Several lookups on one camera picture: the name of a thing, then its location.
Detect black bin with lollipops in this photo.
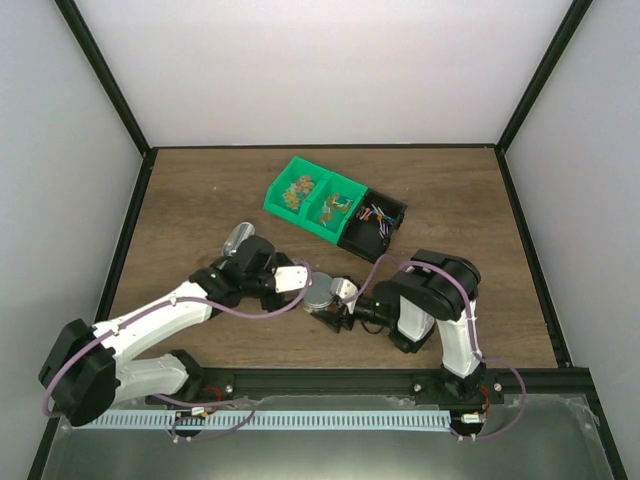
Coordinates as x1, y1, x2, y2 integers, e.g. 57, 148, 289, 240
337, 189, 407, 263

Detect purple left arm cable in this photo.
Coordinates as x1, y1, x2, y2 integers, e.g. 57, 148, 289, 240
42, 257, 314, 444

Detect green bin with lollipops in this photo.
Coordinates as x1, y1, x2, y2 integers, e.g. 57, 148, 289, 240
302, 172, 367, 244

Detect clear plastic jar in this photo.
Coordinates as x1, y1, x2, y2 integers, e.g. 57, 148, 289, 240
304, 303, 340, 316

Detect green bin with star candies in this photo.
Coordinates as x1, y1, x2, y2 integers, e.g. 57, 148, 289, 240
263, 157, 329, 225

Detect silver metal scoop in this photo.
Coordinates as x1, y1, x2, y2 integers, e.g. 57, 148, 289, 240
221, 221, 255, 257

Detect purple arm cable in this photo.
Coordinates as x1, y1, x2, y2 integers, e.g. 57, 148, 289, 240
42, 257, 314, 444
344, 254, 527, 442

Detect silver metal jar lid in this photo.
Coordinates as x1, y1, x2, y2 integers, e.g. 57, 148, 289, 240
303, 272, 334, 311

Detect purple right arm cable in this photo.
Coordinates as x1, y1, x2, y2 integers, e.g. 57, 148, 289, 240
344, 254, 527, 442

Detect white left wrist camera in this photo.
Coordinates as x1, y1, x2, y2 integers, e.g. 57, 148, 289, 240
274, 265, 310, 293

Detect light blue slotted strip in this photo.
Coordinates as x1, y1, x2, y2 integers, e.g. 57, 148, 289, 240
85, 410, 451, 432

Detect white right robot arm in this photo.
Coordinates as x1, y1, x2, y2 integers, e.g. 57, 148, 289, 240
303, 249, 486, 403

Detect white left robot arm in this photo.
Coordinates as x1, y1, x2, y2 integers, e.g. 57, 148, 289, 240
38, 236, 312, 426

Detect black front mounting rail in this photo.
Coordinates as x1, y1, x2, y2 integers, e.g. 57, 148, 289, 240
64, 367, 591, 407

